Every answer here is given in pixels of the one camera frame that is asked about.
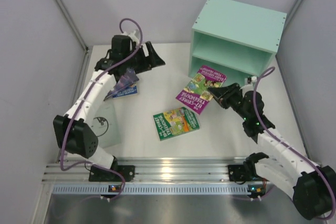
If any green 104-storey treehouse book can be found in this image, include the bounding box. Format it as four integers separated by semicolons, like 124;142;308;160
153;107;200;141

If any purple 117-storey treehouse book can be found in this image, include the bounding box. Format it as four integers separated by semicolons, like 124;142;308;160
176;65;227;115

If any blue treehouse book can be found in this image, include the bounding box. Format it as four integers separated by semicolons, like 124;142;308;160
112;84;138;98

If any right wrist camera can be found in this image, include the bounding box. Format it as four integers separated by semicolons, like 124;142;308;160
245;76;258;85

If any dark galaxy cover book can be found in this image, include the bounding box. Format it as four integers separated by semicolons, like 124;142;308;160
104;68;139;101

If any pale green booklet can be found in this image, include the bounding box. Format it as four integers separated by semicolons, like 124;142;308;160
91;100;121;148

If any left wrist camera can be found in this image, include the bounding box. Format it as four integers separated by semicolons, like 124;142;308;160
122;29;140;45

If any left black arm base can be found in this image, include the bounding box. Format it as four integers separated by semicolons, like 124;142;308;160
88;165;135;182

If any aluminium mounting rail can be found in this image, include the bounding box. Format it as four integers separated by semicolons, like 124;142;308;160
41;140;329;183

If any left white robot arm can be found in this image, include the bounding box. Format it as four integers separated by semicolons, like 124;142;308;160
53;33;165;171

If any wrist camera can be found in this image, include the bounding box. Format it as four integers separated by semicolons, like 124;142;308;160
245;76;258;85
122;29;140;45

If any perforated cable duct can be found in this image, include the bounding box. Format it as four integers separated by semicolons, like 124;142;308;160
52;184;263;195

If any mint green wooden shelf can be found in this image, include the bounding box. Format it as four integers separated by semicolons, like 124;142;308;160
188;0;287;86

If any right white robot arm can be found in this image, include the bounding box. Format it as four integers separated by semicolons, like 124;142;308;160
208;83;335;220

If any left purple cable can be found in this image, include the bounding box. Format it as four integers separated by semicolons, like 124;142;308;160
59;18;144;200

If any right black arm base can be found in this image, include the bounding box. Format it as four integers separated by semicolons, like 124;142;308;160
227;152;269;185

